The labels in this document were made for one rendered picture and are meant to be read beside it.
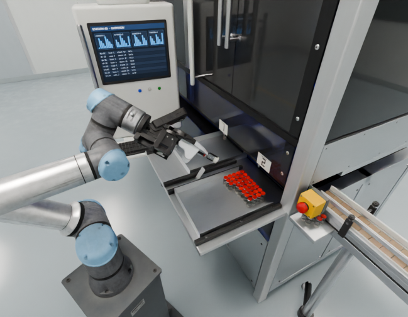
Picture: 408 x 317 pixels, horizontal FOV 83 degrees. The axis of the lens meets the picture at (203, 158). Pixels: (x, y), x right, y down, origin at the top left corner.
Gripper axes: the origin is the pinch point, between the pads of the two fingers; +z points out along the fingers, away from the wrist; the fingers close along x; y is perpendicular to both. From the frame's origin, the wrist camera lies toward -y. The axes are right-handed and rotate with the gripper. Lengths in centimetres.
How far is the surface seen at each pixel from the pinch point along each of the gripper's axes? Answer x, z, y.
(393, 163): -25, 95, -54
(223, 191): -34.2, 20.3, 0.3
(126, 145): -80, -36, -7
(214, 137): -63, 9, -34
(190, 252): -118, 39, 35
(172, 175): -47.6, -3.1, 2.1
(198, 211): -30.0, 12.9, 13.6
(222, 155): -51, 16, -21
